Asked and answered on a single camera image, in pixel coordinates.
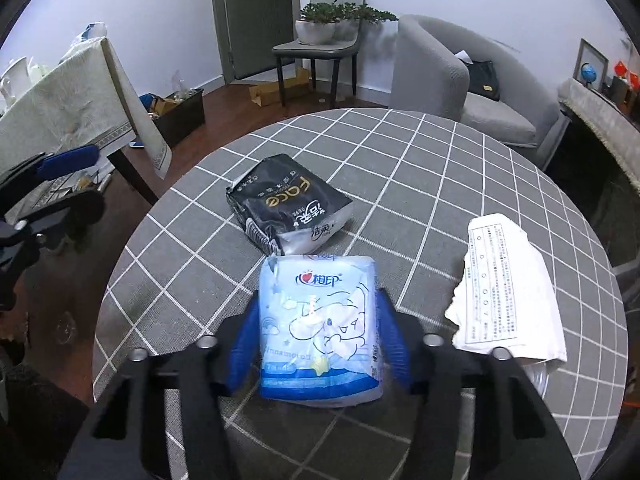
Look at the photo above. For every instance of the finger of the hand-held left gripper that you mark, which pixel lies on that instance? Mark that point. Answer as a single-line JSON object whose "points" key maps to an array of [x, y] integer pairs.
{"points": [[82, 210], [67, 158]]}

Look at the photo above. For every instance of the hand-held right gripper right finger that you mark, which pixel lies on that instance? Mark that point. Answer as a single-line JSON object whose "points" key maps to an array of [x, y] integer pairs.
{"points": [[396, 342]]}

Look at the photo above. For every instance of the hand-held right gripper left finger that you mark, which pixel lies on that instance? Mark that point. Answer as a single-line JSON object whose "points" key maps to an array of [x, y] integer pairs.
{"points": [[245, 352]]}

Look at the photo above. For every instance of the blue tissue packet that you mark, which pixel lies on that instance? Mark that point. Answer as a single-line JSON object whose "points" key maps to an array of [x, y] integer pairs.
{"points": [[320, 330]]}

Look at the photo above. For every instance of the beige patterned tablecloth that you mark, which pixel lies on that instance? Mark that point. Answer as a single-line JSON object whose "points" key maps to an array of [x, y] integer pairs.
{"points": [[75, 105]]}

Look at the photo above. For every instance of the white electric kettle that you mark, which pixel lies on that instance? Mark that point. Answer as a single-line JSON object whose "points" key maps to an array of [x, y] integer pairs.
{"points": [[12, 80]]}

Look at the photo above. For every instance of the white printed paper leaflet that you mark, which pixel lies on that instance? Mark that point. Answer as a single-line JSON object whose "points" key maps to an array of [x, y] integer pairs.
{"points": [[505, 300]]}

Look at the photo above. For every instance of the black floor bin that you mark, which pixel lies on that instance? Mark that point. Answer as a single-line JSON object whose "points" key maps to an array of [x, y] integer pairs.
{"points": [[184, 115]]}

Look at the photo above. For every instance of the white plastic bag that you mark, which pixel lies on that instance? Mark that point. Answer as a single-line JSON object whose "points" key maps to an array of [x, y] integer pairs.
{"points": [[92, 32]]}

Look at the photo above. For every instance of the white tape roll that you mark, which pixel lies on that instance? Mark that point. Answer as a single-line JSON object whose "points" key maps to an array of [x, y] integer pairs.
{"points": [[537, 376]]}

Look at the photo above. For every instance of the black tissue packet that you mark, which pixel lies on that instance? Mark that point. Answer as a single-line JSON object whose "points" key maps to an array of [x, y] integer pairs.
{"points": [[285, 205]]}

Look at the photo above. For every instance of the grey checked tablecloth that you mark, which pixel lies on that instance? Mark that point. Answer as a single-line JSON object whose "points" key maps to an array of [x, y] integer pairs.
{"points": [[425, 185]]}

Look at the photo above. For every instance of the person's dark clothing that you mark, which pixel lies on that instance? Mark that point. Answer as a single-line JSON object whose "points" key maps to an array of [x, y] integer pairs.
{"points": [[35, 420]]}

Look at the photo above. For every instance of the flat cardboard box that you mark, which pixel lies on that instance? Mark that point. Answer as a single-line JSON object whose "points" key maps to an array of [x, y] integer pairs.
{"points": [[280, 91]]}

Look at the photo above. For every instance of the grey green door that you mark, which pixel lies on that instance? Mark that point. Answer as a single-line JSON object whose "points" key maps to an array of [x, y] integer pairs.
{"points": [[250, 15]]}

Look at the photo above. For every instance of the grey armchair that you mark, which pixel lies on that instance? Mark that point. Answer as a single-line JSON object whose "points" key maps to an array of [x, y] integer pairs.
{"points": [[430, 75]]}

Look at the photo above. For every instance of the black handbag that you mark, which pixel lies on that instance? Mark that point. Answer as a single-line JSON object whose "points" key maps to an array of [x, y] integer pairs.
{"points": [[482, 81]]}

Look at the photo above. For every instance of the potted plant in white pot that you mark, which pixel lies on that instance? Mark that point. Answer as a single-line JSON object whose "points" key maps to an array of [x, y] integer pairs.
{"points": [[365, 14], [315, 32]]}

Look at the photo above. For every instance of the white paper sheet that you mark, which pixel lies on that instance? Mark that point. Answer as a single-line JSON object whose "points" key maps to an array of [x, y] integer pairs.
{"points": [[462, 55]]}

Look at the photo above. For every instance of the beige fringed cloth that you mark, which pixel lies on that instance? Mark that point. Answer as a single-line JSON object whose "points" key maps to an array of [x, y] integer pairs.
{"points": [[600, 115]]}

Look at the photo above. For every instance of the small blue globe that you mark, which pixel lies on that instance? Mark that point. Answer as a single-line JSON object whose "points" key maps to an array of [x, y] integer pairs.
{"points": [[589, 72]]}

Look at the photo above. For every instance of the small red flags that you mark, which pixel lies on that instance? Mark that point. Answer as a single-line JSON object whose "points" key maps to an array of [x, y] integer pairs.
{"points": [[625, 67]]}

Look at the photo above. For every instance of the grey picture frame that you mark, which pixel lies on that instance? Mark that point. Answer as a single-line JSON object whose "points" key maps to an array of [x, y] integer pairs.
{"points": [[599, 55]]}

